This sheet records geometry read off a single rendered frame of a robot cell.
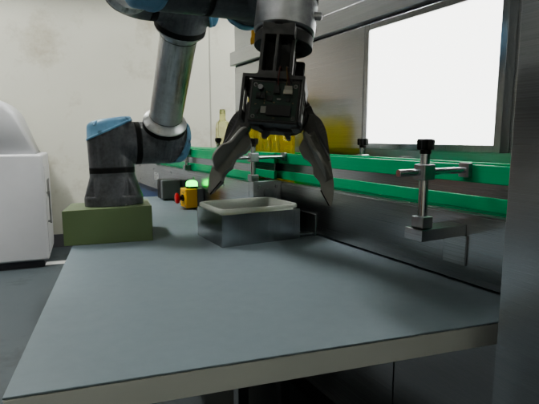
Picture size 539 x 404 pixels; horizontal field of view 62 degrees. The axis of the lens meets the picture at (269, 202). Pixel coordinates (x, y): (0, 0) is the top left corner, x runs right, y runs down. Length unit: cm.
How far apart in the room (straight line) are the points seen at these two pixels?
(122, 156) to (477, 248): 86
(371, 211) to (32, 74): 392
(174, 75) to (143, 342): 68
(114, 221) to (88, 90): 342
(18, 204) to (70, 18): 175
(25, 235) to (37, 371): 336
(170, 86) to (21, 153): 285
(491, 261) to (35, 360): 70
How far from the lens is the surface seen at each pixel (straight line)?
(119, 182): 123
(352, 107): 138
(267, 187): 134
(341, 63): 144
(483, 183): 88
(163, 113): 120
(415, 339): 67
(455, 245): 89
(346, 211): 111
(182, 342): 62
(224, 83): 466
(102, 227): 120
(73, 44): 462
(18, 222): 393
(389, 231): 101
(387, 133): 127
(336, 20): 150
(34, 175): 387
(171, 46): 109
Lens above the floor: 101
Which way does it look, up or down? 8 degrees down
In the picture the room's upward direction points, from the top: straight up
